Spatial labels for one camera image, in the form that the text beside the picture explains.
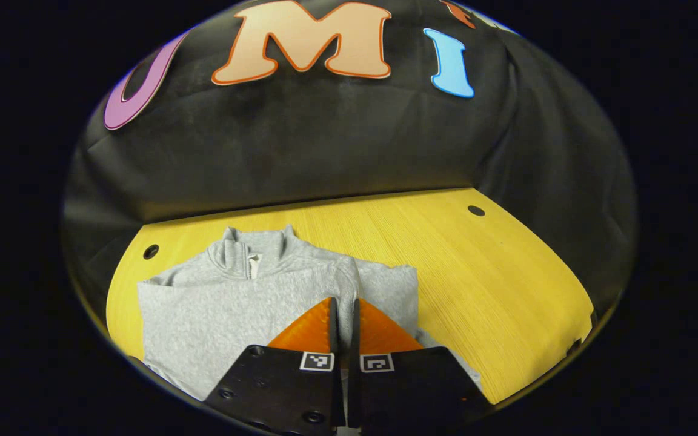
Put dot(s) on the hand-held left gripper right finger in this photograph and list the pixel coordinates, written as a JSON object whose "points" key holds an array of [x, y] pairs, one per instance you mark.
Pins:
{"points": [[409, 387]]}

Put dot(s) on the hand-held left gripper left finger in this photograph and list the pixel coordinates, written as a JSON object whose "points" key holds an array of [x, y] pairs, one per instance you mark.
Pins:
{"points": [[285, 387]]}

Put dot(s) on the grey zip-neck sweatshirt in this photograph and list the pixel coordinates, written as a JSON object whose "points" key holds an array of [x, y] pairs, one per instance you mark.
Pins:
{"points": [[234, 303]]}

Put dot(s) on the black backdrop cloth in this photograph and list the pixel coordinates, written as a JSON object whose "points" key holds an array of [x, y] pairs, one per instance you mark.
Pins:
{"points": [[325, 139]]}

